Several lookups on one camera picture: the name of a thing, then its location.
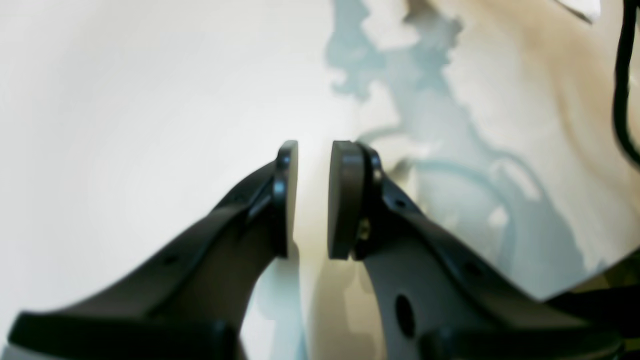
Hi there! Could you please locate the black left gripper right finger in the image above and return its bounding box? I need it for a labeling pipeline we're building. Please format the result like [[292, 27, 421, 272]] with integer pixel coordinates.
[[327, 140, 624, 360]]

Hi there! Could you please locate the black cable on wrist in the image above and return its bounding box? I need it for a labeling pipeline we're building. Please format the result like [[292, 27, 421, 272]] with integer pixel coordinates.
[[613, 0, 640, 168]]

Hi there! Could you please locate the white printed t-shirt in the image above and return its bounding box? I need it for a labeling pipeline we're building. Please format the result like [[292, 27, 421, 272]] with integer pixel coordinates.
[[1, 0, 639, 360]]

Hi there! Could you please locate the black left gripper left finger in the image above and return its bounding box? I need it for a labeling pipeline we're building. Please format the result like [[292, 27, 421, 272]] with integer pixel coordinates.
[[7, 140, 298, 360]]

